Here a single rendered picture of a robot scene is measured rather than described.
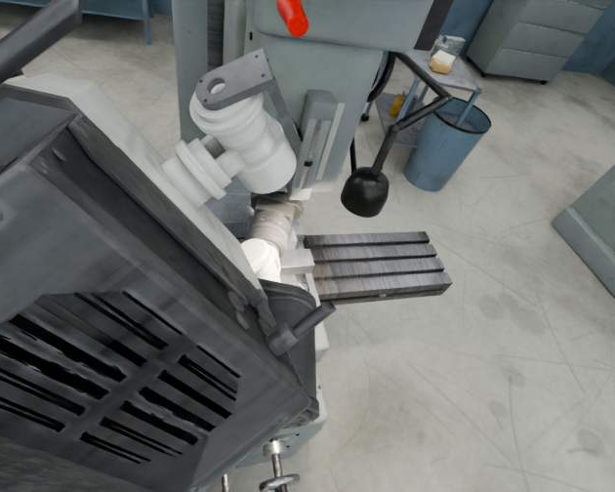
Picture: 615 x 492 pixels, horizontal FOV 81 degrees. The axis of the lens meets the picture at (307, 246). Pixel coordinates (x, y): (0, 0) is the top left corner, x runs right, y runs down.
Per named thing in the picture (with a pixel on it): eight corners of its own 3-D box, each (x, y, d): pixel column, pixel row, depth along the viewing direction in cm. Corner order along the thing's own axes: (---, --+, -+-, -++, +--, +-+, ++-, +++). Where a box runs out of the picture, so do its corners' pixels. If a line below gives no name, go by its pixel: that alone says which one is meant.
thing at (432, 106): (398, 135, 50) (402, 126, 49) (390, 129, 50) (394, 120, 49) (451, 102, 60) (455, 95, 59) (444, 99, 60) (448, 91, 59)
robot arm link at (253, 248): (275, 247, 67) (217, 293, 62) (284, 276, 74) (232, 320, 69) (254, 231, 71) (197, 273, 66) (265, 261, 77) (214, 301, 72)
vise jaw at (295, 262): (311, 273, 103) (314, 265, 100) (260, 277, 99) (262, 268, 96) (307, 256, 107) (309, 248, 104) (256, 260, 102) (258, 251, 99)
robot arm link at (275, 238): (282, 223, 73) (271, 266, 66) (292, 257, 81) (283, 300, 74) (230, 224, 75) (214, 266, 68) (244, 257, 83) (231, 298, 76)
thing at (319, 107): (308, 200, 72) (337, 103, 56) (289, 200, 71) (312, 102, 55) (305, 186, 75) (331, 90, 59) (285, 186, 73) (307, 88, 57)
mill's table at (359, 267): (441, 296, 128) (453, 283, 122) (25, 335, 91) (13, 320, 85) (416, 244, 141) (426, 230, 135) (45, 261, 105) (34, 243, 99)
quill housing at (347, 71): (338, 197, 79) (396, 46, 55) (243, 197, 73) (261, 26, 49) (318, 143, 90) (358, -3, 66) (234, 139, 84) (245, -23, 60)
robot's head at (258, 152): (242, 218, 38) (307, 167, 38) (190, 165, 29) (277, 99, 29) (214, 179, 41) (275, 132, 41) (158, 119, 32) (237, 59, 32)
